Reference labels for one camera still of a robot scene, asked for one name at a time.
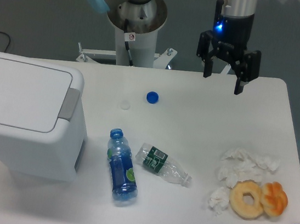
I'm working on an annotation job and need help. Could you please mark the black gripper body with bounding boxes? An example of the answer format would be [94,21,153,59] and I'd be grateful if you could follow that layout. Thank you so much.
[208,10,254,67]

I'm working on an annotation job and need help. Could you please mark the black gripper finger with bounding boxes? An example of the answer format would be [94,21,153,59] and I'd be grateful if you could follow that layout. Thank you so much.
[196,30,220,78]
[234,50,262,95]

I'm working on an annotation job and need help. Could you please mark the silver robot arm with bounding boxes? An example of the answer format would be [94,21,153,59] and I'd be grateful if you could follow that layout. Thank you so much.
[87,0,262,94]

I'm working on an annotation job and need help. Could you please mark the white plastic trash can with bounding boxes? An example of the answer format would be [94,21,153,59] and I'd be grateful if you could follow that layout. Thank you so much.
[0,52,87,181]

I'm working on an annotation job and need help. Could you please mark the blue bottle cap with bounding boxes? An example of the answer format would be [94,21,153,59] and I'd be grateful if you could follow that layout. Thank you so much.
[146,91,159,104]

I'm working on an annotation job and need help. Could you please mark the large crumpled white tissue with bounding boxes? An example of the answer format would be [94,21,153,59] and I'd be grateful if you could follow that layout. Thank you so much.
[216,147,281,188]

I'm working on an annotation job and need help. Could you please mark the white bottle cap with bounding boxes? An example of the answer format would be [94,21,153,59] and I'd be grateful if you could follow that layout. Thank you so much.
[120,100,131,110]

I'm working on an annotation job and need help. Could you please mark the crushed clear plastic bottle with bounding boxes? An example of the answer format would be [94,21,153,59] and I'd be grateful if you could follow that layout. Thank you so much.
[135,143,192,188]

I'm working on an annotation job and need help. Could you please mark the orange glazed twisted bun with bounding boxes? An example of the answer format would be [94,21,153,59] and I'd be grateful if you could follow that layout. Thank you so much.
[260,181,288,217]

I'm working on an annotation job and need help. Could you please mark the small crumpled white tissue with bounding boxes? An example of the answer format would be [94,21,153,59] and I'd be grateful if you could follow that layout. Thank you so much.
[208,187,230,215]

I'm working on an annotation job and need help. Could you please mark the blue plastic bottle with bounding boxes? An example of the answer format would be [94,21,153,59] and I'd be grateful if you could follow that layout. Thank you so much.
[107,128,138,206]

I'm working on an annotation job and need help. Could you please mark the white metal base frame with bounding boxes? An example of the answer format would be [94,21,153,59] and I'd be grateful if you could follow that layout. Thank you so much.
[76,43,178,70]

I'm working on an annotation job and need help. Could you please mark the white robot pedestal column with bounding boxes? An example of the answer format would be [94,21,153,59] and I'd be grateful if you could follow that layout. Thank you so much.
[114,27,158,68]

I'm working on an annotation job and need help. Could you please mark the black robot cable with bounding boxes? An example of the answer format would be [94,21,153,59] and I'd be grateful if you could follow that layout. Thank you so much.
[118,18,139,67]

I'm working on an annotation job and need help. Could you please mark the plain ring donut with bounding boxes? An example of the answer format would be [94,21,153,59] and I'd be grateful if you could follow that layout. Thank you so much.
[229,181,264,220]

